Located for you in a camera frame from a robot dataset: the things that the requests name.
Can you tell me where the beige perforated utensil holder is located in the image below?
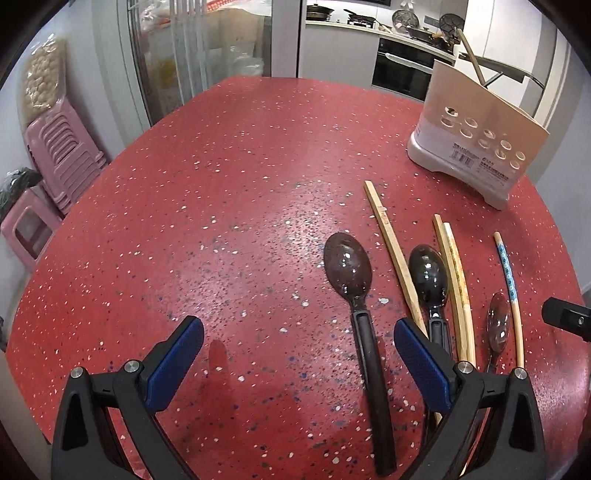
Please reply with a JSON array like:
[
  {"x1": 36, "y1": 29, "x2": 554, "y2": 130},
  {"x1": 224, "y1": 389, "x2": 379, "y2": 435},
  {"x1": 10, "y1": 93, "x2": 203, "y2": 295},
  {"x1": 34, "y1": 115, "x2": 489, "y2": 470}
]
[{"x1": 406, "y1": 59, "x2": 551, "y2": 210}]

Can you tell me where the glass sliding door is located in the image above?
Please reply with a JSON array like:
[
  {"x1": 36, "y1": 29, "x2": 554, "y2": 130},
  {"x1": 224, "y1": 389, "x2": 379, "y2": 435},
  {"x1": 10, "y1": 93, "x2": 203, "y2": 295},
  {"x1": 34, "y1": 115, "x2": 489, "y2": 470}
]
[{"x1": 127, "y1": 0, "x2": 273, "y2": 127}]

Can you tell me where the stack of pink stools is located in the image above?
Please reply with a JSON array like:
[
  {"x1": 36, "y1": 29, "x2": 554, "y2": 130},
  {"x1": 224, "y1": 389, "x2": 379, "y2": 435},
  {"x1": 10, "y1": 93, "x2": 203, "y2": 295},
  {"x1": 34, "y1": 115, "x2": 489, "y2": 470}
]
[{"x1": 25, "y1": 99, "x2": 109, "y2": 215}]

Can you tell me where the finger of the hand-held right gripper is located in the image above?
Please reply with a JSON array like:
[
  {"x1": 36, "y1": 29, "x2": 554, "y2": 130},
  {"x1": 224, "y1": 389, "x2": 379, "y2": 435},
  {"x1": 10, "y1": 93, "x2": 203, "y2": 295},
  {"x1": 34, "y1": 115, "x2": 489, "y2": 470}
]
[{"x1": 541, "y1": 298, "x2": 591, "y2": 343}]

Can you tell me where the black plastic spoon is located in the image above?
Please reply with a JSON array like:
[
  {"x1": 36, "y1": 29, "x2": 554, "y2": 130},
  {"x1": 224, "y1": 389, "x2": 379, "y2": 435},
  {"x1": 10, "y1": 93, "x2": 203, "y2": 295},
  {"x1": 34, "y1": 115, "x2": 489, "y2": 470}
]
[{"x1": 408, "y1": 244, "x2": 453, "y2": 358}]

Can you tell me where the black frying pan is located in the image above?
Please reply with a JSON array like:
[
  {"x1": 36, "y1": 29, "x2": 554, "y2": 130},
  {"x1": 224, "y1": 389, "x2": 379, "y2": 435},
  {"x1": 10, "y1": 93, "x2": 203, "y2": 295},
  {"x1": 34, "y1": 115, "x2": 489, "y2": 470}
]
[{"x1": 344, "y1": 9, "x2": 380, "y2": 28}]

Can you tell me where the large brown plastic spoon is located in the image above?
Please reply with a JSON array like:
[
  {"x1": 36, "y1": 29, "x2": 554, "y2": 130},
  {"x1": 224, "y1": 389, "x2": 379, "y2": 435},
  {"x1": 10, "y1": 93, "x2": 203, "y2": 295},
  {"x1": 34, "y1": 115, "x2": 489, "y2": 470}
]
[{"x1": 323, "y1": 232, "x2": 399, "y2": 477}]

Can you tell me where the pink plastic stool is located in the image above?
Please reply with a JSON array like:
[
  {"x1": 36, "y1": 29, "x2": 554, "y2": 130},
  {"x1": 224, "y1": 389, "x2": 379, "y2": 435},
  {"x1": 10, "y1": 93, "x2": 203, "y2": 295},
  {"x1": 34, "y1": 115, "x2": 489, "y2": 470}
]
[{"x1": 0, "y1": 187, "x2": 63, "y2": 273}]

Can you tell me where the black built-in oven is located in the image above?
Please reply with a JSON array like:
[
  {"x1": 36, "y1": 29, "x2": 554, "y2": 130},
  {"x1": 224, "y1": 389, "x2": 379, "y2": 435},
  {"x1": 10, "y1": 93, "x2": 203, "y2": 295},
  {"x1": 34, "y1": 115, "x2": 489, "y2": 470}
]
[{"x1": 372, "y1": 37, "x2": 455, "y2": 102}]

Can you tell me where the dark pan with wooden handle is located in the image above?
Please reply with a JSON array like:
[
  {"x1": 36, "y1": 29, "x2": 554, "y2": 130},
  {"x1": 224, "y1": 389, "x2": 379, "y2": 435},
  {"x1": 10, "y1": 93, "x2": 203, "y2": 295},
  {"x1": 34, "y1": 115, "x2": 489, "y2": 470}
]
[{"x1": 406, "y1": 25, "x2": 459, "y2": 47}]

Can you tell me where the clear bag of nuts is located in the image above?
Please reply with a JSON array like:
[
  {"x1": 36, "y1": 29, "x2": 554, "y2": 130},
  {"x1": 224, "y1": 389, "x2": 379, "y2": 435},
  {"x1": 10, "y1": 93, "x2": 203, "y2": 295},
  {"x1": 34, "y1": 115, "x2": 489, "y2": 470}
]
[{"x1": 21, "y1": 39, "x2": 68, "y2": 125}]

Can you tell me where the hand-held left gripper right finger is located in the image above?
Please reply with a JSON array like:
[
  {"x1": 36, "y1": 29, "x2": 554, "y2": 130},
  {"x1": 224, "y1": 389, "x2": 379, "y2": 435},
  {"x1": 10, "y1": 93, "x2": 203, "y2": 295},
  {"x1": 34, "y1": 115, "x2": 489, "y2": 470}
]
[{"x1": 393, "y1": 318, "x2": 548, "y2": 480}]

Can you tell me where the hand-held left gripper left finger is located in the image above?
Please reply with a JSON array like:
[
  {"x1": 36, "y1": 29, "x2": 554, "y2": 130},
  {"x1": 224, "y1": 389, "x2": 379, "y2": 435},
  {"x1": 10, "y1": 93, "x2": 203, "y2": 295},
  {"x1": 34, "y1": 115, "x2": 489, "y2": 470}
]
[{"x1": 50, "y1": 315, "x2": 205, "y2": 480}]

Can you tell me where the dark plastic bag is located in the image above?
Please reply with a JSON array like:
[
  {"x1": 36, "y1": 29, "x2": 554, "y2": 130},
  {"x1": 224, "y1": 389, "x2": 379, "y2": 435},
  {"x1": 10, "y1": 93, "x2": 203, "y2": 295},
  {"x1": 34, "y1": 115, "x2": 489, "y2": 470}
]
[{"x1": 0, "y1": 168, "x2": 42, "y2": 222}]

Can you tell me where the blue patterned chopstick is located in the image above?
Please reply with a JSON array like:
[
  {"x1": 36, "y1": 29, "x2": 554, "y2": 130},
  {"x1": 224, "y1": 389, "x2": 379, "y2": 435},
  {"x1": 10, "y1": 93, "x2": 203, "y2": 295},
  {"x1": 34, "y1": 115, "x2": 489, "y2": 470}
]
[{"x1": 492, "y1": 232, "x2": 525, "y2": 370}]

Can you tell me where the pale printed chopstick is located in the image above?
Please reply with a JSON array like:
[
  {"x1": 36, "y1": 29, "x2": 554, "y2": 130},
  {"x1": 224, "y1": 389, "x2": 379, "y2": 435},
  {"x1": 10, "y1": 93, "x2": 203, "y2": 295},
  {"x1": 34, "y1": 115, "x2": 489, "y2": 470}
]
[{"x1": 442, "y1": 223, "x2": 477, "y2": 367}]

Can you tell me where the plain square wooden chopstick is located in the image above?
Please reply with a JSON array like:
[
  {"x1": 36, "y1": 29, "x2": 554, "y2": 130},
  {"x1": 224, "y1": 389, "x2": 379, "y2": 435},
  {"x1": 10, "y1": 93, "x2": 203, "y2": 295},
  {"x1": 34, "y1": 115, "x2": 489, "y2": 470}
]
[{"x1": 363, "y1": 180, "x2": 428, "y2": 337}]

